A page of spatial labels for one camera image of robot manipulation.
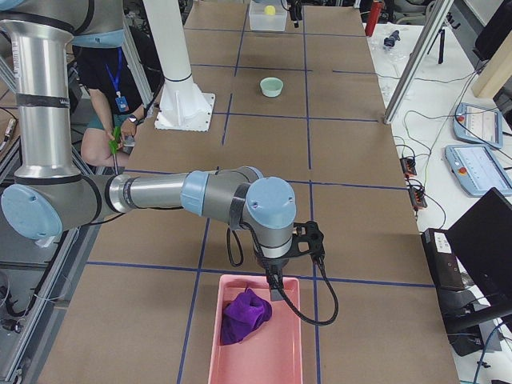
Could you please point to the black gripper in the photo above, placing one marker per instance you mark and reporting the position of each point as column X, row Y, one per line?
column 274, row 264
column 295, row 12

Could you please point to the yellow plastic cup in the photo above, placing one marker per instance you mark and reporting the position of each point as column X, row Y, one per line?
column 269, row 10

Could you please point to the purple cloth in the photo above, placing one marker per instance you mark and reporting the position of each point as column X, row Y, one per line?
column 243, row 316

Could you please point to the mint green bowl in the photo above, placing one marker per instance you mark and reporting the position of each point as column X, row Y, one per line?
column 271, row 87

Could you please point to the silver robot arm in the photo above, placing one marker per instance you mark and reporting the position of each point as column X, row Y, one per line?
column 50, row 195

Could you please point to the translucent plastic storage box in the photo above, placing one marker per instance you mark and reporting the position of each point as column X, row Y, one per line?
column 261, row 22

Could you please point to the black computer box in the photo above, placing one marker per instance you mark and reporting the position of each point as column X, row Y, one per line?
column 442, row 262

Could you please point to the pink plastic bin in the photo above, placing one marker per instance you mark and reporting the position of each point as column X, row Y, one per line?
column 270, row 354

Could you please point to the red cylinder bottle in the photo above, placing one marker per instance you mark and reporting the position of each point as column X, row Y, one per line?
column 372, row 20

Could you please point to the black usb hub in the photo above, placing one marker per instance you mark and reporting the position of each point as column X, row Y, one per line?
column 408, row 167

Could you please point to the seated person black shirt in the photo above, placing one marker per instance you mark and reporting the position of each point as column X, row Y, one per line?
column 115, row 100

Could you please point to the far blue teach pendant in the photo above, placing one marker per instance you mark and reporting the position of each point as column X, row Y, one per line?
column 475, row 124

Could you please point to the blue teach pendant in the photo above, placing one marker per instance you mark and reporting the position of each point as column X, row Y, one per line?
column 475, row 124
column 477, row 169

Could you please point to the black monitor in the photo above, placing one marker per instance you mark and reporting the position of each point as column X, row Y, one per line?
column 481, row 240

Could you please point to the near blue teach pendant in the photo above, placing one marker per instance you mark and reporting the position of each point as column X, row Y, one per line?
column 477, row 169

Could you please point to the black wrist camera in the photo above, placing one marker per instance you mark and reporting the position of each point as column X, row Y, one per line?
column 307, row 239

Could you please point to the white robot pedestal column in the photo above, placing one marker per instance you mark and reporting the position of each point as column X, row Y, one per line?
column 182, row 106

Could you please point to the aluminium frame post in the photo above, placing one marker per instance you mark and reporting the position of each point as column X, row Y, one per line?
column 425, row 39

